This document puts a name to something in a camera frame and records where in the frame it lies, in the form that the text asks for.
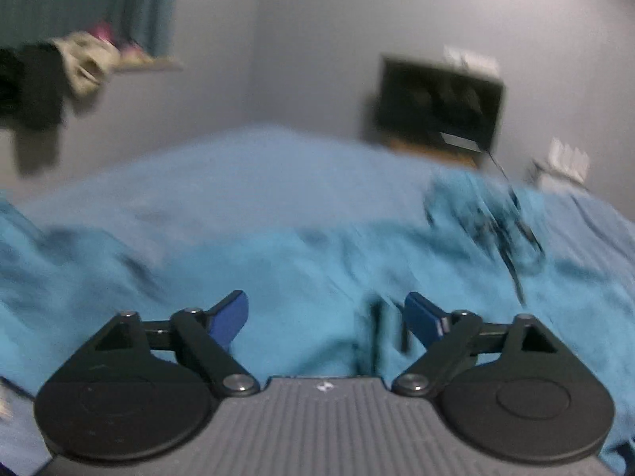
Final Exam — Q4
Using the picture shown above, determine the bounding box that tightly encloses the black monitor screen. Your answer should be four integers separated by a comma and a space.
373, 56, 505, 154

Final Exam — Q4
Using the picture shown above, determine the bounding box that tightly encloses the teal zip jacket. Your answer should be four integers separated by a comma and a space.
1, 171, 634, 470

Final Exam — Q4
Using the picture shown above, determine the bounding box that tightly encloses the pink item on sill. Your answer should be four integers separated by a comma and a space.
90, 21, 143, 57

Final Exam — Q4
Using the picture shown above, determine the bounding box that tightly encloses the beige cloth on sill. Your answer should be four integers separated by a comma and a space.
52, 31, 121, 99

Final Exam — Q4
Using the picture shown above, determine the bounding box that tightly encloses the white wifi router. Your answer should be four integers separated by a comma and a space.
547, 138, 591, 185

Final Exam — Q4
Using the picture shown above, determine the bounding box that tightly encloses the blue bed blanket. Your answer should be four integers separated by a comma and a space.
1, 127, 634, 475

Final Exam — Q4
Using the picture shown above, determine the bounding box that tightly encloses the wooden window sill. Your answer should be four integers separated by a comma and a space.
114, 57, 185, 73

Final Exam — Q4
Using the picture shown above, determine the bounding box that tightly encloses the wooden tv stand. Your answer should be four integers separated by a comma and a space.
385, 138, 479, 169

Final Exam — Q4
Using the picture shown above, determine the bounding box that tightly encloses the teal window curtain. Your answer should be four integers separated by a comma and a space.
1, 0, 174, 56

